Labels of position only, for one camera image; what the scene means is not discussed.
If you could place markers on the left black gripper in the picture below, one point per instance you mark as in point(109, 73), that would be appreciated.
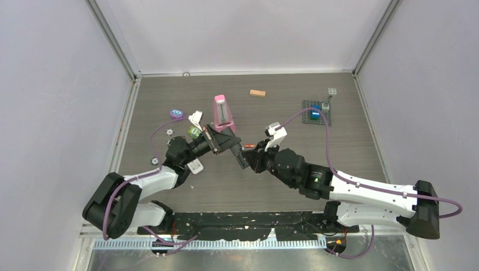
point(219, 141)

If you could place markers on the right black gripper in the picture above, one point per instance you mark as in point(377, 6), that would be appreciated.
point(252, 158)

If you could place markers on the black bar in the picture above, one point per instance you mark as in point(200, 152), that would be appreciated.
point(237, 151)

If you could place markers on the white remote control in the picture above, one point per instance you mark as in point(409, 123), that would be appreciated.
point(195, 166)

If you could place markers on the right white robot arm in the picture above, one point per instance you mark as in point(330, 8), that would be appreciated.
point(350, 200)

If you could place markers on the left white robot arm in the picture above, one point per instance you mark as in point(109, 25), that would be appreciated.
point(116, 204)

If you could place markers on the pink metronome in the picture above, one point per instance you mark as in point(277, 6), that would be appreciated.
point(222, 115)

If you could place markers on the green monster toy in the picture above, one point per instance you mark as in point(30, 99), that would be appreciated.
point(194, 132)

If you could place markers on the purple round toy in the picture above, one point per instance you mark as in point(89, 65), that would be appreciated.
point(176, 114)

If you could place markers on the wooden block far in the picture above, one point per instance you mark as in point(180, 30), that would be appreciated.
point(257, 93)

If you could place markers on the blue lego brick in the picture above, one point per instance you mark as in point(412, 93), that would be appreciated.
point(315, 114)

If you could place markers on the grey lego tower piece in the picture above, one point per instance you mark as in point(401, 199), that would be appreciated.
point(325, 106)

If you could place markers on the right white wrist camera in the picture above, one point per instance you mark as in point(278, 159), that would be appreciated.
point(276, 134)

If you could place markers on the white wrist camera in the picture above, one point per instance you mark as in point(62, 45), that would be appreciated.
point(195, 119)
point(276, 134)

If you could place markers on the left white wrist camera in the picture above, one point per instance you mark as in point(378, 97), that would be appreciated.
point(195, 119)

